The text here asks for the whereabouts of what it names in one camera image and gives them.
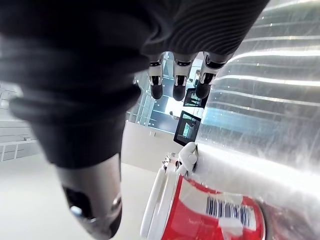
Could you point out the white drawer cabinet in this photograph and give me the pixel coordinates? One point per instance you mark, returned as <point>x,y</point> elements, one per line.
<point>12,140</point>

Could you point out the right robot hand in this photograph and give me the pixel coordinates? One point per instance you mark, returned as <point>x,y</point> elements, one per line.
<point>75,75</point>

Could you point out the small black framed screen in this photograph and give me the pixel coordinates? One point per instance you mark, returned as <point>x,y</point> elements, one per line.
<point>192,98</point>

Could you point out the clear plastic storage box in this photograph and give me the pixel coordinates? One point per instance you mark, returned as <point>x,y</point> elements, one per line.
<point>265,105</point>

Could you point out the red chips can with barcode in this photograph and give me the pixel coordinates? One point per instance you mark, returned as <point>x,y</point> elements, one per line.
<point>195,215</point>

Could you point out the large black framed screen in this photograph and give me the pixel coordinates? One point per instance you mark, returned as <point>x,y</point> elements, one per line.
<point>187,128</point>

